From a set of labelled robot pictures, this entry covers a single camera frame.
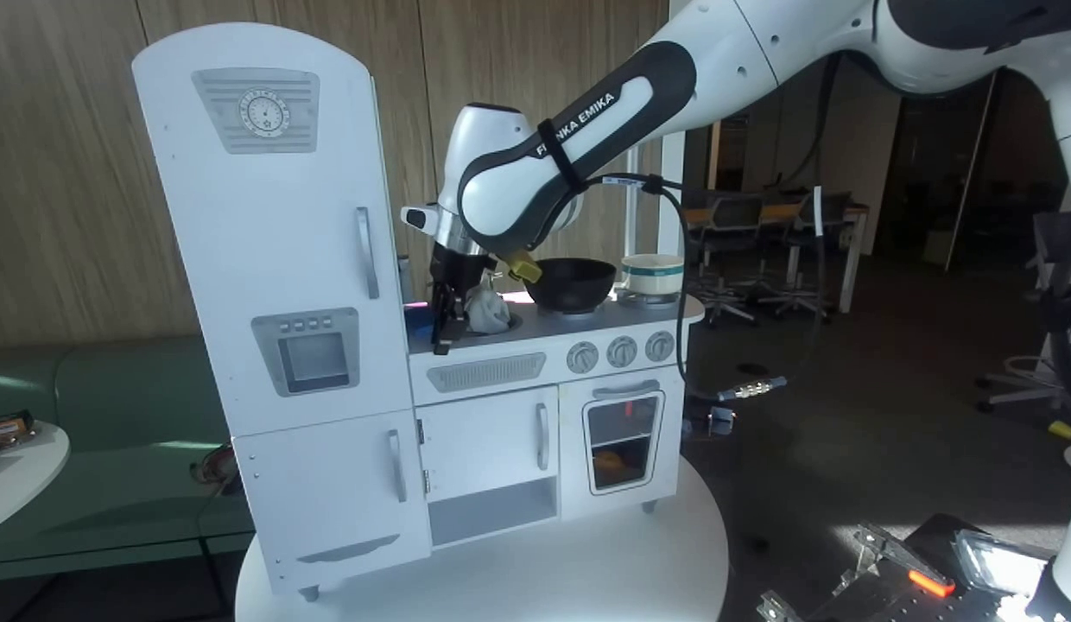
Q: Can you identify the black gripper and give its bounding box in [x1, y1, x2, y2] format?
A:
[428, 244, 495, 337]

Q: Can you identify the grey cloth rag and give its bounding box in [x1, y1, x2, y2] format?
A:
[465, 290, 511, 337]

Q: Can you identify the black bowl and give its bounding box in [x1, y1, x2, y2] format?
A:
[530, 261, 615, 314]

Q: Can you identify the white bowl with teal stripe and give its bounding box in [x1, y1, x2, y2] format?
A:
[622, 252, 685, 296]

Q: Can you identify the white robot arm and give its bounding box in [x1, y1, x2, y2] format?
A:
[436, 0, 1071, 263]

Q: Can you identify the white toy kitchen set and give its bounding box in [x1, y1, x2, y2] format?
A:
[410, 295, 705, 546]

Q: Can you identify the white toy fridge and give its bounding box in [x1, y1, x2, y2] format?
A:
[132, 21, 432, 598]

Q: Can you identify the round white table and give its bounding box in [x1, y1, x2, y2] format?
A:
[231, 462, 730, 622]

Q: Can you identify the small round side table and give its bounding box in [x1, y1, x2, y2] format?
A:
[0, 373, 72, 527]

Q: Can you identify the grey office chair right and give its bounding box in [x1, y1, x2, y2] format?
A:
[978, 210, 1071, 430]

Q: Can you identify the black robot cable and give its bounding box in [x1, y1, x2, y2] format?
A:
[590, 168, 693, 417]

